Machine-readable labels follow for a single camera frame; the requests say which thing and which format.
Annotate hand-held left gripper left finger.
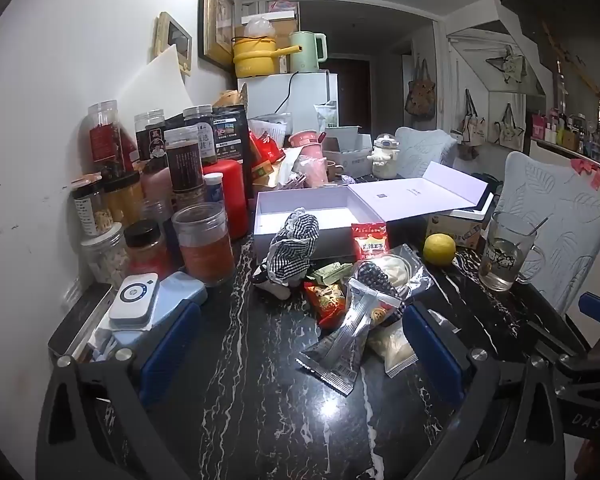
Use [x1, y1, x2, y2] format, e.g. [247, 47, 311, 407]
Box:
[36, 302, 203, 480]

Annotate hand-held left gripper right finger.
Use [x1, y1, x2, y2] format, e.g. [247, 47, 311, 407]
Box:
[402, 302, 567, 480]

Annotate clear packet beige contents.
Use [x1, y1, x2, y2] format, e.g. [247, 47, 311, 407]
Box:
[367, 320, 419, 379]

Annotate silver snack packet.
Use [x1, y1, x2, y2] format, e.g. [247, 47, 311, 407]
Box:
[296, 280, 402, 397]

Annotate clear packet purple corn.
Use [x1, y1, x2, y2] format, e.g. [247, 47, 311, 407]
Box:
[352, 260, 416, 321]

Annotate clear packet round pastry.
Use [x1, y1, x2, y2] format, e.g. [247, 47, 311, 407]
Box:
[375, 244, 435, 301]

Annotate red orange snack packet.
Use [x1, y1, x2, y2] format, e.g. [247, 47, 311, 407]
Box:
[302, 282, 348, 331]

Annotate black white checked lace cloth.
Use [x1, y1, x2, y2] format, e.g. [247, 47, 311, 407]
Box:
[252, 210, 321, 301]

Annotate white gift box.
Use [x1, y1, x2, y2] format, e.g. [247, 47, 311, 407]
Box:
[252, 161, 496, 261]

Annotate light blue device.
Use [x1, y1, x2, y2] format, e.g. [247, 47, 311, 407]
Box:
[99, 271, 209, 348]

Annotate white round-button device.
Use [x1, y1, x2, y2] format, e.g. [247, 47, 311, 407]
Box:
[108, 273, 160, 331]

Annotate printed glass mug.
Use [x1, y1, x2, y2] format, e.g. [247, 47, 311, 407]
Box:
[478, 210, 547, 293]

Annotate large leaf-cover chair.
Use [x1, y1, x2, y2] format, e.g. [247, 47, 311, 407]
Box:
[492, 151, 600, 314]

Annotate black lid orange jar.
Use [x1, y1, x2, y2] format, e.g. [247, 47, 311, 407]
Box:
[124, 220, 174, 281]

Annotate yellow lemon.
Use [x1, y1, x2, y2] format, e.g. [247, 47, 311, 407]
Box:
[423, 232, 457, 267]

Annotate metal stirrer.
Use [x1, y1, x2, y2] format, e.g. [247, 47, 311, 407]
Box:
[514, 217, 550, 249]

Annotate clear jar red label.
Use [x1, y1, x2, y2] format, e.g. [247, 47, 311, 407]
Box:
[172, 202, 236, 287]

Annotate small jar white contents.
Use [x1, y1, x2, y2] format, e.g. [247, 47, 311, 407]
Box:
[80, 222, 131, 297]

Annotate small cardboard box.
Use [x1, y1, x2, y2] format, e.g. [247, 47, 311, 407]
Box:
[426, 207, 484, 251]

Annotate red snack packet white label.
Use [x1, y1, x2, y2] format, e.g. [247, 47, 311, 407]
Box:
[351, 222, 390, 262]

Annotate green candy packet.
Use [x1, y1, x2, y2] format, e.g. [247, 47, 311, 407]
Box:
[312, 262, 356, 287]

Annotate empty clear jar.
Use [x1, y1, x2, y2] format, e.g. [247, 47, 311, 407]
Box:
[142, 200, 176, 227]

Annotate amber jar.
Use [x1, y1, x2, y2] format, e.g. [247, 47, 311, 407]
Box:
[102, 172, 144, 226]

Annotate red cylinder container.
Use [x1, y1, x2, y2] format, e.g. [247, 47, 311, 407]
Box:
[202, 160, 246, 241]

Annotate black lid nut jar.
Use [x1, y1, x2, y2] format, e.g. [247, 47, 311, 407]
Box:
[71, 175, 112, 237]

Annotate small blue white tube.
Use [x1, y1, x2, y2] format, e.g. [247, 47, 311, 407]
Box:
[203, 172, 227, 212]

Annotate pink bottle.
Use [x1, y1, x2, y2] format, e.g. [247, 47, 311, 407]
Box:
[140, 165, 175, 207]

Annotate row of bottles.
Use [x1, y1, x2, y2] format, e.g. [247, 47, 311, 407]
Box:
[530, 105, 600, 167]

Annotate tall jar dark label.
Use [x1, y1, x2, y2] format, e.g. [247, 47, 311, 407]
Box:
[165, 126, 204, 207]

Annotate small leaf-cover chair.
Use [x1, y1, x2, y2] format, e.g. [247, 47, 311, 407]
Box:
[394, 126, 459, 179]

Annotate white astronaut figurine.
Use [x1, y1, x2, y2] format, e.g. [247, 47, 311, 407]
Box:
[367, 133, 401, 180]

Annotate white star print tote bag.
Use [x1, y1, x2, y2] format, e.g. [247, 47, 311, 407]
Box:
[494, 102, 526, 146]

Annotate jar black portrait label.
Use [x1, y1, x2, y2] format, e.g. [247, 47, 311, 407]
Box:
[134, 110, 169, 171]

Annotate red gold packet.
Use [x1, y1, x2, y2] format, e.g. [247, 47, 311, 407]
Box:
[249, 132, 286, 182]

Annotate open white carton box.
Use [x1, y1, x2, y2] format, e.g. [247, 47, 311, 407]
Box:
[322, 126, 374, 171]

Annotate jar white text label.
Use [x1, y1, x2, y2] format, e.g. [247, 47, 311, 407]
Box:
[182, 104, 219, 166]

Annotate jar dark red label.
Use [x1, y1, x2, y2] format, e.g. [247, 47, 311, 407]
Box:
[87, 100, 132, 177]

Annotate pink cup stack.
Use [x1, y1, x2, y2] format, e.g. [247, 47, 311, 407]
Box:
[288, 130, 329, 189]

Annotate black standing pouch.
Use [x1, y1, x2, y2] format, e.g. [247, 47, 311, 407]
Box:
[212, 105, 251, 166]

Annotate brown tote bag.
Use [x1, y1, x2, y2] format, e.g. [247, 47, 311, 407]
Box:
[404, 57, 437, 121]

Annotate white star-shaped bag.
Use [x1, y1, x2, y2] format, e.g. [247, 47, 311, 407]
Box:
[485, 45, 529, 84]

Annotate white foam board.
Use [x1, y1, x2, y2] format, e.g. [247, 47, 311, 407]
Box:
[117, 44, 191, 112]

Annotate white fridge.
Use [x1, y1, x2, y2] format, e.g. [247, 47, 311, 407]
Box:
[237, 72, 340, 132]

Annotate yellow pot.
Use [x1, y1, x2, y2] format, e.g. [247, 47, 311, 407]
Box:
[231, 35, 301, 80]

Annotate small framed picture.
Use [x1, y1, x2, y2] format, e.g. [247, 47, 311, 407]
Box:
[153, 11, 194, 77]

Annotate green electric kettle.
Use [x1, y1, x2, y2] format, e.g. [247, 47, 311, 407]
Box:
[288, 31, 328, 74]

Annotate large framed picture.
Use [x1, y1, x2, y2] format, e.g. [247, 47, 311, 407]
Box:
[198, 0, 237, 71]

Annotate white tote bag dark straps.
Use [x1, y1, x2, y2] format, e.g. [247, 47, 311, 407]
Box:
[461, 88, 489, 147]

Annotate black power cable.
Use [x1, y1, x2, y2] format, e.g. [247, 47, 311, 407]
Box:
[274, 71, 301, 117]

